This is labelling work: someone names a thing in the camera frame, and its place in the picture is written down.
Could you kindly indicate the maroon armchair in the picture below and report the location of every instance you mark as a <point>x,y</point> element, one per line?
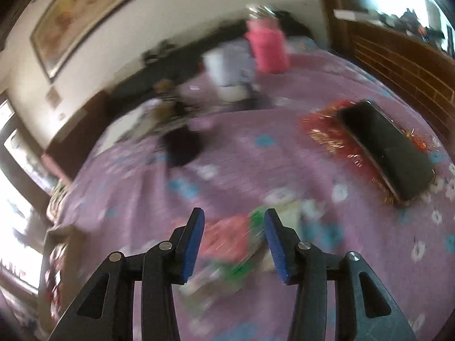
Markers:
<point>71,145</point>

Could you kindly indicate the black smartphone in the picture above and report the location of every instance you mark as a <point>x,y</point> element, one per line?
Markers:
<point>406,170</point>

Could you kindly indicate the purple floral tablecloth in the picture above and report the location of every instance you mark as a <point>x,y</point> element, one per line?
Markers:
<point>128,198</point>

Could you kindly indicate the white cup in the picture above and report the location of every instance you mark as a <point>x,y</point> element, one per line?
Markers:
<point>231,69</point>

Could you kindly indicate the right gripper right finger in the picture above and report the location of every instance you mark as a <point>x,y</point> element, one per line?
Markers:
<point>365,309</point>

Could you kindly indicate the framed wall painting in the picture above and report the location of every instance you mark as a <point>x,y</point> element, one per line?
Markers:
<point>62,28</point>

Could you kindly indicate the black sofa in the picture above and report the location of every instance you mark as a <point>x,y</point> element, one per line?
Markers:
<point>179,64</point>

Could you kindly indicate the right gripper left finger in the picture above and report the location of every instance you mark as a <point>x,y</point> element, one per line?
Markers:
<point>103,309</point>

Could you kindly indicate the green snack packet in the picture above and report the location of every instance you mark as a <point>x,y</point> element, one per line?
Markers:
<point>213,280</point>

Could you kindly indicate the pink water bottle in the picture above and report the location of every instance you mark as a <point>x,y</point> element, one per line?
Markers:
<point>266,39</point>

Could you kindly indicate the wooden sideboard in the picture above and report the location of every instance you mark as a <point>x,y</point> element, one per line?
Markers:
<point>420,75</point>

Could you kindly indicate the white paper sheet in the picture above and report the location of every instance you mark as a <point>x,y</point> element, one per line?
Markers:
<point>119,128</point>

